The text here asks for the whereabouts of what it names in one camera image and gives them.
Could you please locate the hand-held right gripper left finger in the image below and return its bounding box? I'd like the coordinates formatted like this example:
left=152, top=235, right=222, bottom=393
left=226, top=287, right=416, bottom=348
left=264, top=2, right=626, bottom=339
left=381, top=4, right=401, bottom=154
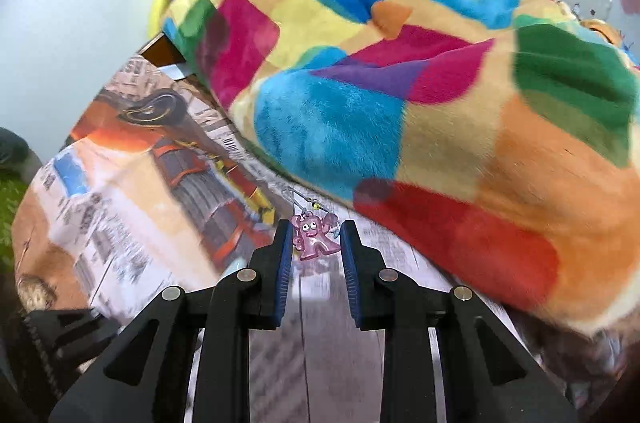
left=47, top=220, right=296, bottom=423

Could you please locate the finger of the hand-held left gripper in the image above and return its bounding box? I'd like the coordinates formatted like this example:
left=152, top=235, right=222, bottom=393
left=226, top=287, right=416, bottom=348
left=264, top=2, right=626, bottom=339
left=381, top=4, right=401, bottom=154
left=27, top=308, right=123, bottom=371

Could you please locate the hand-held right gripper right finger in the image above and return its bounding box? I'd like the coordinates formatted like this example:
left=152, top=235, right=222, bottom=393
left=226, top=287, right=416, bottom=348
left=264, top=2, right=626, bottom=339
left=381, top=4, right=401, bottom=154
left=340, top=219, right=576, bottom=423

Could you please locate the pink figure keychain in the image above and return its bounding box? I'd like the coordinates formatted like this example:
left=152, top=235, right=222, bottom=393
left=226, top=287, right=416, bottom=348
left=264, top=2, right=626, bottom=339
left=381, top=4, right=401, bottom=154
left=281, top=187, right=346, bottom=261

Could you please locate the newspaper print blanket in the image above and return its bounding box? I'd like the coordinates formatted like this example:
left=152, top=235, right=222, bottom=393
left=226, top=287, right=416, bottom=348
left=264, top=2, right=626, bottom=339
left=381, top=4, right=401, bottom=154
left=12, top=53, right=501, bottom=423

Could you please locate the green cloth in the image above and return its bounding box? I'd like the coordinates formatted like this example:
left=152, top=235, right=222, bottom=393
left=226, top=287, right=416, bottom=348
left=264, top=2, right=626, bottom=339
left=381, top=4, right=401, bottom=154
left=0, top=173, right=28, bottom=274

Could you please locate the grey rounded object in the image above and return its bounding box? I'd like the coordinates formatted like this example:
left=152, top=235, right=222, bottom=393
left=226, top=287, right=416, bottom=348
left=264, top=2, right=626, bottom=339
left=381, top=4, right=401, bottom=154
left=0, top=128, right=43, bottom=176

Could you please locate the colourful patchwork plush blanket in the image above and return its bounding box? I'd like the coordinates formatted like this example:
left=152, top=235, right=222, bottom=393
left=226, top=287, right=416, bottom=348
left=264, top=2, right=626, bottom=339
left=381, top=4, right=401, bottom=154
left=162, top=0, right=640, bottom=339

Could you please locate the wooden bed headboard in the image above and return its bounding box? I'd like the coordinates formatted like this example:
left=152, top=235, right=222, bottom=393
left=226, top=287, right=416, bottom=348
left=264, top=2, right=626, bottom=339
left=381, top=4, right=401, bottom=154
left=139, top=32, right=188, bottom=69

